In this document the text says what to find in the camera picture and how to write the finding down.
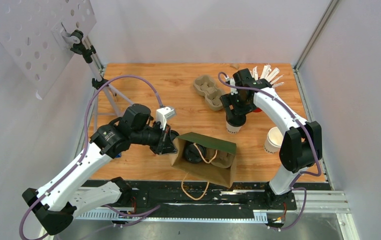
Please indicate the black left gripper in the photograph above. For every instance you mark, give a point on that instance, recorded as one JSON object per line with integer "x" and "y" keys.
{"x": 164, "y": 146}

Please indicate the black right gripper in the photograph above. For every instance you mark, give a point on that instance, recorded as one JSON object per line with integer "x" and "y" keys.
{"x": 227, "y": 100}

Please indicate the black coffee cup lid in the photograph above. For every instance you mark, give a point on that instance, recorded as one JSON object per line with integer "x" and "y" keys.
{"x": 236, "y": 121}

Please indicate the white paper coffee cup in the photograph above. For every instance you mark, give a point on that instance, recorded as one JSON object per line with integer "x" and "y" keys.
{"x": 233, "y": 129}

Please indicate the cardboard cup carrier stack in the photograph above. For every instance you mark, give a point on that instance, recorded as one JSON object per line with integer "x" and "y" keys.
{"x": 206, "y": 87}

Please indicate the single cardboard cup carrier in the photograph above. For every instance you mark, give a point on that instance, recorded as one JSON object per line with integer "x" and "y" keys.
{"x": 223, "y": 159}

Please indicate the green paper bag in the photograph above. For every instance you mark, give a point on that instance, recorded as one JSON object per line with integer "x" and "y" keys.
{"x": 204, "y": 170}

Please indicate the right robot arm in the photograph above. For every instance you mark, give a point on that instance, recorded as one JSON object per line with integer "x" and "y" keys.
{"x": 301, "y": 146}

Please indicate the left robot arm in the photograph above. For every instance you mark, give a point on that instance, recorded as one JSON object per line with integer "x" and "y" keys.
{"x": 57, "y": 203}

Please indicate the red cylindrical straw holder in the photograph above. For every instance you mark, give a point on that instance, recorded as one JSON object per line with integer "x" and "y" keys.
{"x": 257, "y": 110}

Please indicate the wrapped white straws bundle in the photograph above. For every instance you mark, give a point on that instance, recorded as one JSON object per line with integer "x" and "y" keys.
{"x": 271, "y": 75}

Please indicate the white paper cup stack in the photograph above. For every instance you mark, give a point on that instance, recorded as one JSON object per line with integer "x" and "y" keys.
{"x": 273, "y": 140}

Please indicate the white tripod stand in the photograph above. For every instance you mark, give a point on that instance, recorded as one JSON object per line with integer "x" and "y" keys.
{"x": 107, "y": 92}

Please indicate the white perforated board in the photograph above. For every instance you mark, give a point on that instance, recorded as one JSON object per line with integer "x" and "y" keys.
{"x": 39, "y": 35}

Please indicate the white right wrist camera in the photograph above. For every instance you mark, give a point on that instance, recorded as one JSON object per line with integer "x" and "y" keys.
{"x": 233, "y": 90}

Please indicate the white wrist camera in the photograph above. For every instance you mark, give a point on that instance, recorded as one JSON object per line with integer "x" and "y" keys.
{"x": 233, "y": 90}
{"x": 163, "y": 114}

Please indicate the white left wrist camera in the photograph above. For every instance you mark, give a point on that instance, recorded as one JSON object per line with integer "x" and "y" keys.
{"x": 163, "y": 114}

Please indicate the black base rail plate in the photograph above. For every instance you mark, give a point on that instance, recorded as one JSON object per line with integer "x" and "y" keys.
{"x": 199, "y": 200}

